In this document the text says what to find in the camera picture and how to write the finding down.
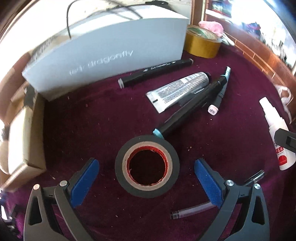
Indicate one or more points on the brown cardboard tray box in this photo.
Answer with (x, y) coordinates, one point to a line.
(22, 148)

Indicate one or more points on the wooden headboard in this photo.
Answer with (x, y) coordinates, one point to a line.
(258, 53)

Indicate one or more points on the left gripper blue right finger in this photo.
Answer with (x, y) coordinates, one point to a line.
(211, 181)

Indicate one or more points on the pink cloth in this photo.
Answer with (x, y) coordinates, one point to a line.
(212, 26)

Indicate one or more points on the yellow packing tape roll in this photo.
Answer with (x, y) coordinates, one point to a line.
(201, 42)

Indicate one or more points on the grey shoe box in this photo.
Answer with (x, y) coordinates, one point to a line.
(105, 45)

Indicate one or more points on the white dropper bottle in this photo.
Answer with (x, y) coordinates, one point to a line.
(285, 157)

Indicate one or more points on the clear ballpoint pen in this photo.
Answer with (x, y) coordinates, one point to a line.
(208, 205)

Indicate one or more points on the black marker teal cap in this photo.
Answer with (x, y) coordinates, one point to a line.
(209, 93)

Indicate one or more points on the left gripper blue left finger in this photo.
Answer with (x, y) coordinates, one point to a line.
(81, 182)

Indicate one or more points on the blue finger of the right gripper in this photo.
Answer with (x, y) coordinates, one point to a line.
(285, 139)

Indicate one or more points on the small marker white cap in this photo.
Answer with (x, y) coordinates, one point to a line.
(214, 107)

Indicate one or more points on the black marker pen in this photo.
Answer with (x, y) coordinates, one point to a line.
(153, 71)

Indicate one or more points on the silver tube of cream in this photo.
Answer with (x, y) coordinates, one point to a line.
(169, 94)

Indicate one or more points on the black electrical tape roll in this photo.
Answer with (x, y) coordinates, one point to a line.
(147, 166)

